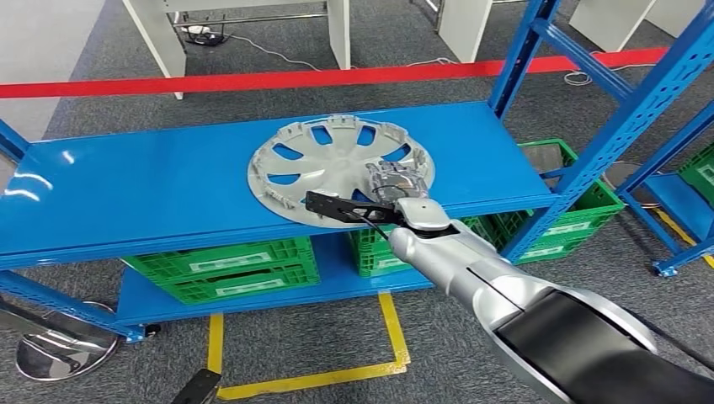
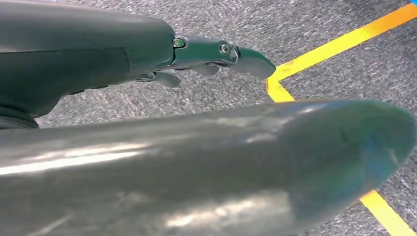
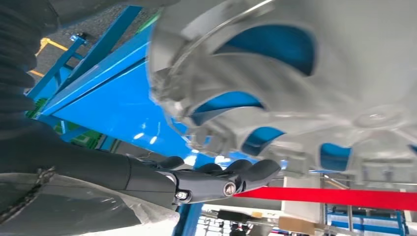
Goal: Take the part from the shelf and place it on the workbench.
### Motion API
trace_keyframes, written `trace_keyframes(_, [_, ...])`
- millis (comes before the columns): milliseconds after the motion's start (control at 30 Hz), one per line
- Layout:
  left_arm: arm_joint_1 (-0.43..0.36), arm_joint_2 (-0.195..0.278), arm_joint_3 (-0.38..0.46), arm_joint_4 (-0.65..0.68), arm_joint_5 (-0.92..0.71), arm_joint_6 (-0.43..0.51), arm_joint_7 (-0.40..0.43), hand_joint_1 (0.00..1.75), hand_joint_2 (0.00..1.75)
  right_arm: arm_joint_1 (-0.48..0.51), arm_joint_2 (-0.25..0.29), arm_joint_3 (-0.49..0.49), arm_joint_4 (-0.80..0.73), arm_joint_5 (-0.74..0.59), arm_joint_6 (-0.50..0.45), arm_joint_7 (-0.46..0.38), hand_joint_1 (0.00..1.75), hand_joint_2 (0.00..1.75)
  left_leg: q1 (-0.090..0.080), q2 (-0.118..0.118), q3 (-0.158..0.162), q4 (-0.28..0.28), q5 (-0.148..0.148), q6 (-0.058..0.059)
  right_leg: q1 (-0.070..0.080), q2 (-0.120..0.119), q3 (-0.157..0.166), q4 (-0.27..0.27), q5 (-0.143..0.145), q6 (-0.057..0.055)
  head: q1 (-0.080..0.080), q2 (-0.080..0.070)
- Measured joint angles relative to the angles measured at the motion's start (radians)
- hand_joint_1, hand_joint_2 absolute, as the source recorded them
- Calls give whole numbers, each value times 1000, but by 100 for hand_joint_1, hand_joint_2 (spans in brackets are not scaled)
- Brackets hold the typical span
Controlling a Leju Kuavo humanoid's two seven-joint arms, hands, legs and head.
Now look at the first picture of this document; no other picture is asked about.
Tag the white desk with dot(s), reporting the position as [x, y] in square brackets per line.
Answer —
[463, 28]
[159, 42]
[611, 22]
[672, 12]

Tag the black router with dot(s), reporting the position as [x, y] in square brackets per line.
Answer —
[209, 40]

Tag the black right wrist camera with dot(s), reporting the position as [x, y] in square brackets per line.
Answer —
[334, 205]

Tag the silver plastic wheel cover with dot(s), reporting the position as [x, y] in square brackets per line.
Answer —
[323, 167]

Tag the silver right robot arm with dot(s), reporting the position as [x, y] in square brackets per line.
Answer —
[502, 284]

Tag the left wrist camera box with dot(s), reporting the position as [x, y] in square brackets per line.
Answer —
[195, 387]

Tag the chrome stanchion base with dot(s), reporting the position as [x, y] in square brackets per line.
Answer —
[616, 178]

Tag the red barrier belt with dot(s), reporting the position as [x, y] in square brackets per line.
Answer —
[223, 82]

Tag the white power strip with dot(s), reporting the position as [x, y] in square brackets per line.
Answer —
[195, 29]

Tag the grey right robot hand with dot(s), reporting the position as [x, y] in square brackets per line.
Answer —
[399, 181]

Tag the blue metal shelf rack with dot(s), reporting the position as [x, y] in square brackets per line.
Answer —
[139, 178]
[683, 214]

